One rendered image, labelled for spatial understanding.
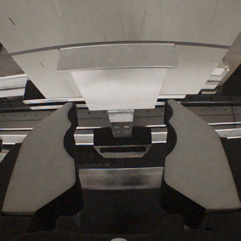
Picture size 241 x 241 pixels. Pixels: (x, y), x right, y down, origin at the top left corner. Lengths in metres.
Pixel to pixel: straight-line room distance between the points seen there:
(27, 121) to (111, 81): 0.37
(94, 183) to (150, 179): 0.06
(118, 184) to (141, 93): 0.10
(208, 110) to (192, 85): 0.30
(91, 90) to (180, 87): 0.10
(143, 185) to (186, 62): 0.13
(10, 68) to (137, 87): 0.17
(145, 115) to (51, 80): 0.31
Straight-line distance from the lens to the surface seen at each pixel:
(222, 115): 0.53
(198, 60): 0.18
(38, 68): 0.18
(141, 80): 0.19
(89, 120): 0.47
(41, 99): 0.25
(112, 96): 0.22
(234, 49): 0.41
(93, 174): 0.22
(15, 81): 0.28
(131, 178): 0.22
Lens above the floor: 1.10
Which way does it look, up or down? 18 degrees down
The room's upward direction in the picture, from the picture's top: 179 degrees clockwise
